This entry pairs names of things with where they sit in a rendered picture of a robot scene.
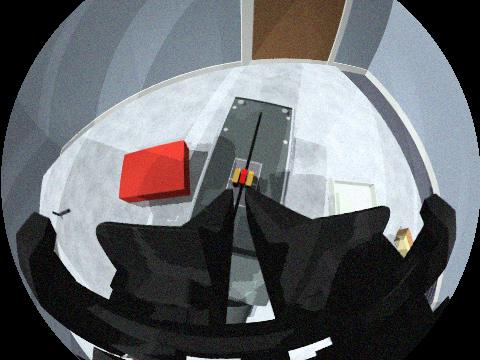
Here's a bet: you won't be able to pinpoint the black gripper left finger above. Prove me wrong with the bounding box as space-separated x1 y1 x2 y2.
96 189 235 324

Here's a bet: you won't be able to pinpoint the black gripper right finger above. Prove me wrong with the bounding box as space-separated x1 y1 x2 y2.
245 188 391 319

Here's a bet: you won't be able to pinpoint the red rectangular block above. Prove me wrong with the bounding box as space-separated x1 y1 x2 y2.
119 140 191 203

